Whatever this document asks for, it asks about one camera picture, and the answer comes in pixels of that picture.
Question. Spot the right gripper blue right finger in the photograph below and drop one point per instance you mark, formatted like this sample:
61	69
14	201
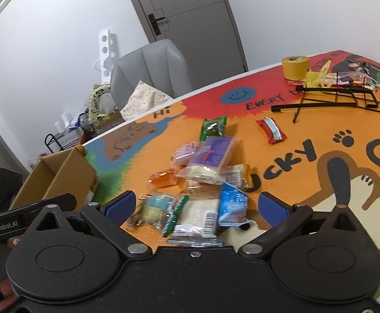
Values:
279	213

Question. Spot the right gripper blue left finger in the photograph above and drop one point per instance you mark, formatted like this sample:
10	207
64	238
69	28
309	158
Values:
121	208

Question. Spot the red white snack packet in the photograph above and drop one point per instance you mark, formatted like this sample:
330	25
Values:
273	132

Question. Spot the dark green snack packet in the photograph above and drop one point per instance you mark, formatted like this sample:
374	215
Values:
212	127

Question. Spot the left hand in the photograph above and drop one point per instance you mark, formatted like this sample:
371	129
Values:
9	297

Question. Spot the teal label cookie packet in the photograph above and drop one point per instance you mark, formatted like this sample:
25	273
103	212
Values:
153	210

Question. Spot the black clothes pile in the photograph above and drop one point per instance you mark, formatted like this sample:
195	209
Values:
10	184

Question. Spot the blue snack packet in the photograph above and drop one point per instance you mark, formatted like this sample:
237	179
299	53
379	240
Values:
232	210

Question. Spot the brown pastry packet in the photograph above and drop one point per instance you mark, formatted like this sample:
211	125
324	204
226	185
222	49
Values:
236	175

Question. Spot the clear green striped packet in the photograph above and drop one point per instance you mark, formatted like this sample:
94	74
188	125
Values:
173	216

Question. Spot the orange jelly packet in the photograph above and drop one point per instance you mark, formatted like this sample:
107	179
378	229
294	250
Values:
162	179

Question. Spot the brown cardboard box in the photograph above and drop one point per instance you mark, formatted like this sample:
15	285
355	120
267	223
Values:
57	174

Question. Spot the orange fruit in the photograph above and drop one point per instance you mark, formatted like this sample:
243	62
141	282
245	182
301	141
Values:
80	149

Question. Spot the white barcode bread packet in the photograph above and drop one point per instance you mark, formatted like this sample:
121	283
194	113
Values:
197	224

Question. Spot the purple bread packet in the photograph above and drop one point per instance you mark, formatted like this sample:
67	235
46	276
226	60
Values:
212	157

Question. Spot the pink snack packet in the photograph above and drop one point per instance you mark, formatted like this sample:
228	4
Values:
185	153

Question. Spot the SF cardboard box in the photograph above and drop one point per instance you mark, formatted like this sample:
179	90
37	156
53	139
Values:
107	122

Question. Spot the colourful cat table mat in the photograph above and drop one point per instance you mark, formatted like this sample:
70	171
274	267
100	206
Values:
329	154

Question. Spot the dotted cream cushion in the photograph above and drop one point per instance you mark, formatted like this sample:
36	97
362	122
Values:
143	98

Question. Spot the yellow candy bag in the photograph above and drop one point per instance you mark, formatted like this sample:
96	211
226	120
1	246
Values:
319	79

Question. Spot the yellow tape roll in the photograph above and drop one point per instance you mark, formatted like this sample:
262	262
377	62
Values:
295	67

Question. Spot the grey upholstered chair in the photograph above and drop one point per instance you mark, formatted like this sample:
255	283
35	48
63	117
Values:
159	64

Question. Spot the white perforated board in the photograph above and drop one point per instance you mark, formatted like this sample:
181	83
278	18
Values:
107	55

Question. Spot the black wire shoe rack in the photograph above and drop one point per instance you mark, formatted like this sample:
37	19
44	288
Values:
63	141

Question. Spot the black wire stand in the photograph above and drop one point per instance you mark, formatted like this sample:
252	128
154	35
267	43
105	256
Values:
355	97

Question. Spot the grey door with handle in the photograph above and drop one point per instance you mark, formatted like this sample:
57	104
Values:
204	31

